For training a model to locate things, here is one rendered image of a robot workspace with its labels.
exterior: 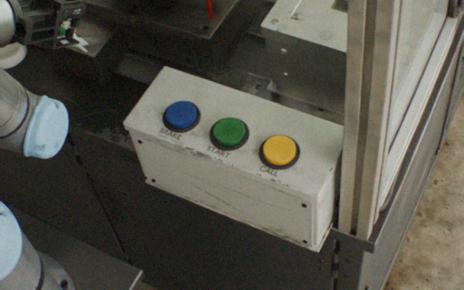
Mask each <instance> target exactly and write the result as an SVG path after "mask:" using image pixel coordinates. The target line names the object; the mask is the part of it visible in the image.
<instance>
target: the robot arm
mask: <svg viewBox="0 0 464 290"><path fill-rule="evenodd" d="M85 1H88V0H0V48H4V47H6V46H7V45H11V44H14V43H16V42H18V43H20V44H21V45H23V46H24V45H28V44H36V43H38V42H42V43H44V44H46V45H47V46H49V47H50V48H52V49H60V48H64V47H70V46H77V47H78V48H79V49H82V50H84V51H85V52H87V50H86V49H84V48H83V47H82V46H85V45H87V44H88V42H87V41H86V40H85V39H83V38H81V37H80V36H79V35H78V34H75V31H76V29H75V27H78V25H79V20H80V17H83V16H84V14H85V10H86V5H85V4H83V3H81V2H85ZM59 44H61V45H59ZM67 129H68V114H67V110H66V108H65V106H64V105H63V104H62V103H61V102H60V101H57V100H54V99H50V98H48V96H38V95H35V94H32V93H31V92H29V90H27V89H26V88H25V87H24V86H22V85H21V84H20V83H18V82H17V81H16V80H15V79H14V78H13V77H12V76H11V75H9V74H8V73H7V72H6V71H5V70H3V69H2V68H1V67H0V148H2V149H7V150H10V151H13V152H18V153H22V154H24V155H25V156H26V157H29V156H34V157H40V158H49V157H52V156H54V155H55V154H56V153H57V152H58V151H59V150H60V149H61V147H62V145H63V143H64V142H65V138H66V135H67ZM0 290H75V286H74V283H73V281H72V280H71V278H70V277H69V275H68V274H67V272H66V270H65V269H64V268H63V267H62V266H61V265H60V264H59V263H58V261H57V260H56V259H54V258H53V257H51V256H49V255H47V254H44V253H43V252H39V251H37V250H36V249H34V247H33V245H32V244H31V243H30V242H29V241H28V239H27V237H26V236H25V234H24V233H23V232H22V231H21V229H20V227H19V225H18V224H17V221H16V220H15V217H14V215H13V214H12V212H11V211H10V210H9V208H8V207H7V206H6V205H4V204H3V203H2V202H0Z"/></svg>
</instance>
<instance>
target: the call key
mask: <svg viewBox="0 0 464 290"><path fill-rule="evenodd" d="M263 154H264V157H265V159H266V161H267V162H269V163H270V164H272V165H285V164H289V163H290V162H291V161H292V160H293V159H294V158H295V155H296V147H295V144H294V142H293V141H292V140H291V139H290V138H288V137H286V136H283V135H277V136H274V137H271V138H269V139H268V140H267V141H266V142H265V144H264V147H263Z"/></svg>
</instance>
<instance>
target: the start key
mask: <svg viewBox="0 0 464 290"><path fill-rule="evenodd" d="M213 134H214V139H215V141H216V142H217V143H218V144H220V145H222V146H233V145H237V144H239V143H240V142H241V141H242V140H243V139H244V137H245V130H244V125H243V123H242V122H241V121H240V120H238V119H236V118H232V117H227V118H224V119H221V120H219V121H218V122H217V123H216V125H215V127H214V129H213Z"/></svg>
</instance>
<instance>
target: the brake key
mask: <svg viewBox="0 0 464 290"><path fill-rule="evenodd" d="M165 116H166V119H167V124H168V125H169V126H172V127H174V128H187V127H189V126H190V125H192V124H193V122H194V121H195V120H196V116H198V115H196V108H195V106H194V105H193V104H192V103H190V102H188V101H177V102H175V103H173V104H171V105H170V106H169V107H168V108H167V111H166V114H165Z"/></svg>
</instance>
